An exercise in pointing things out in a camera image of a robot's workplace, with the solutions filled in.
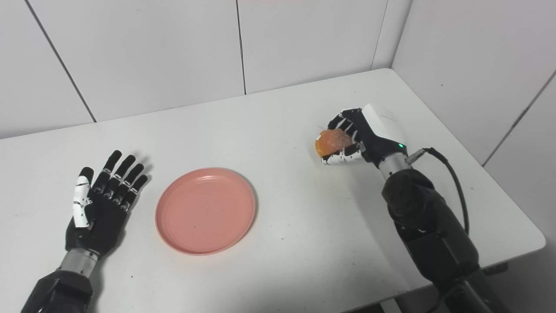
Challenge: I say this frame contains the orange glazed cream puff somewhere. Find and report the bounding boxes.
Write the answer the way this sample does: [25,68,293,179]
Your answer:
[315,128,353,158]

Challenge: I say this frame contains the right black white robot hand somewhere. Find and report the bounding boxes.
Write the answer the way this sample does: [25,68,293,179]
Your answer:
[321,103,409,170]

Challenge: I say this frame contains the pink round plate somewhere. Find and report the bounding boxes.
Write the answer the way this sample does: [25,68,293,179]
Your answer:
[155,168,256,256]

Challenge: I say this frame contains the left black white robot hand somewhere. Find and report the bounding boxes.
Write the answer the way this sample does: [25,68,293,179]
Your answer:
[65,150,149,260]

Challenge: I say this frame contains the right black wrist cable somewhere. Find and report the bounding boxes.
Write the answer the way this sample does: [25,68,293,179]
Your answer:
[406,147,470,236]

